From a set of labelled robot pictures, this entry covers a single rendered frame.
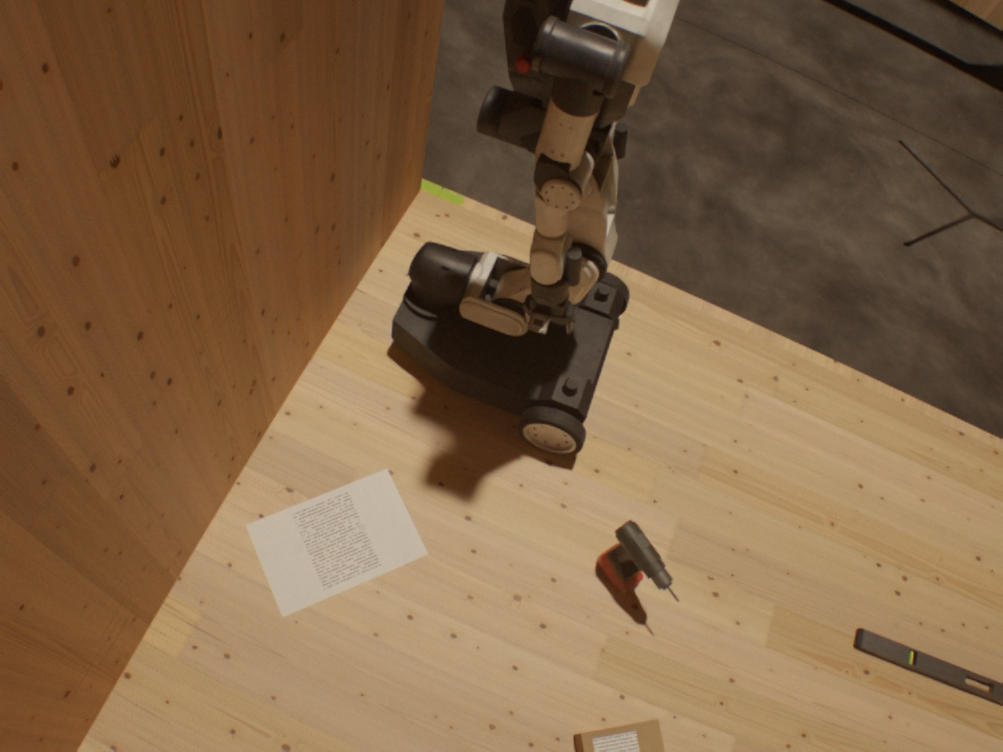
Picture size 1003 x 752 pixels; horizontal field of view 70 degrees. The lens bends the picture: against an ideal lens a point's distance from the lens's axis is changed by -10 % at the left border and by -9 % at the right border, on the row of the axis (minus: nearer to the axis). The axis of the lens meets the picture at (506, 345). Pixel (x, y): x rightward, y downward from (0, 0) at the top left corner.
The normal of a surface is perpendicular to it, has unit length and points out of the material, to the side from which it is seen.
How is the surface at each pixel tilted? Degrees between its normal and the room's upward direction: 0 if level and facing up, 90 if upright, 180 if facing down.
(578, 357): 0
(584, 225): 90
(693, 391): 0
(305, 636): 0
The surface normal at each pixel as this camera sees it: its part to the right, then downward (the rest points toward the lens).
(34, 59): 0.91, 0.40
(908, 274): 0.17, -0.50
